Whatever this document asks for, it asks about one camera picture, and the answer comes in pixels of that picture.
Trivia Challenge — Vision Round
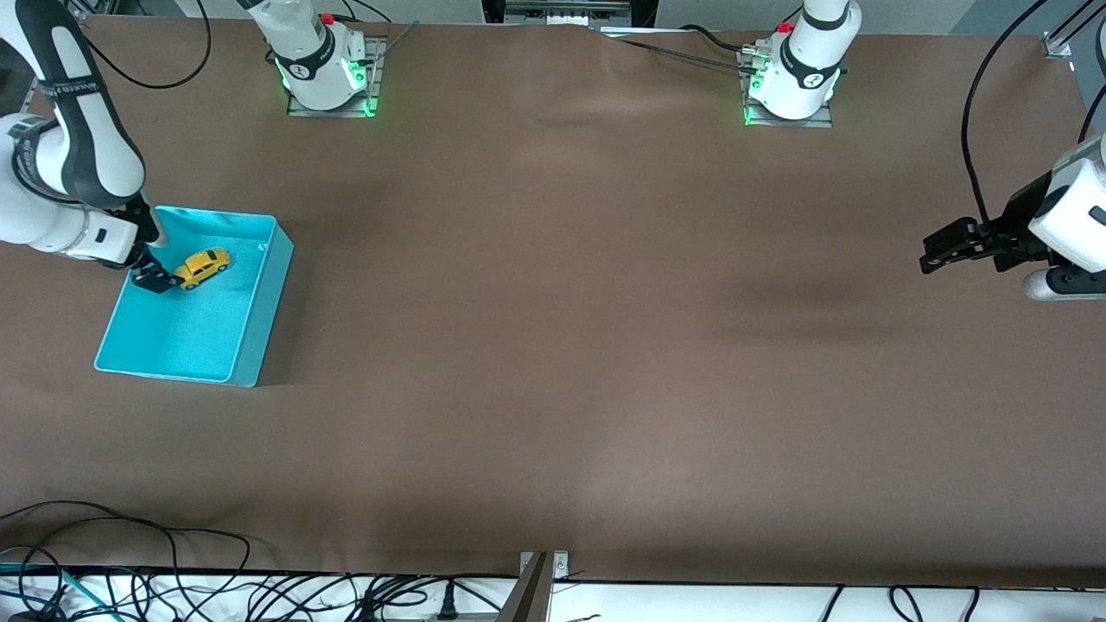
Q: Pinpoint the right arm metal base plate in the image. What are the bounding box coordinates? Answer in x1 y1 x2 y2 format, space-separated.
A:
287 36 384 118

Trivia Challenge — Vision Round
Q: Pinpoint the long looping black cable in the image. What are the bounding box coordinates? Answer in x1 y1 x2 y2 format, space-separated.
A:
0 501 251 599

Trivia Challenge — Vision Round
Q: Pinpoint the black base cable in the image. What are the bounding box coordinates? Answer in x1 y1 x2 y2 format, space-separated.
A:
605 24 761 72

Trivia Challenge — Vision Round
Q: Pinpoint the small metal mounting bracket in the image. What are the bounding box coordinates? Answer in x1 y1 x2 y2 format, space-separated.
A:
520 550 571 581

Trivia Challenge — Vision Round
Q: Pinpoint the yellow beetle toy car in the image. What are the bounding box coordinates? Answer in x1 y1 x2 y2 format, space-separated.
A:
173 248 232 291

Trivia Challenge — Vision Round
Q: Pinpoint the grey metal post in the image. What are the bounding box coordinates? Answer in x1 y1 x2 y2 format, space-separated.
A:
497 553 554 622

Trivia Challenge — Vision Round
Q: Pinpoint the turquoise plastic bin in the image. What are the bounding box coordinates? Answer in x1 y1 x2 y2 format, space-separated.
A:
93 205 295 388

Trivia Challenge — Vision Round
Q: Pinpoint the thin grey cable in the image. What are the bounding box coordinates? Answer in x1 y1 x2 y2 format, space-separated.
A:
367 21 421 68

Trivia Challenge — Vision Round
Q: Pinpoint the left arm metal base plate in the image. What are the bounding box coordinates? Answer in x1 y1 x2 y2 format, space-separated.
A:
743 48 835 129

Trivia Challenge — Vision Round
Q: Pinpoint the silver metal rail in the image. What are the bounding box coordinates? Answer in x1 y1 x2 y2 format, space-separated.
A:
504 0 633 27

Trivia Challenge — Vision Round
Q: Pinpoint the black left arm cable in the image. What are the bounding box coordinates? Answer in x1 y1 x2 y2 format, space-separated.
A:
960 0 1106 253

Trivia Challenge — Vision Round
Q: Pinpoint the teal cable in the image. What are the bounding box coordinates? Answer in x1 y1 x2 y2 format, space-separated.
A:
0 562 92 619

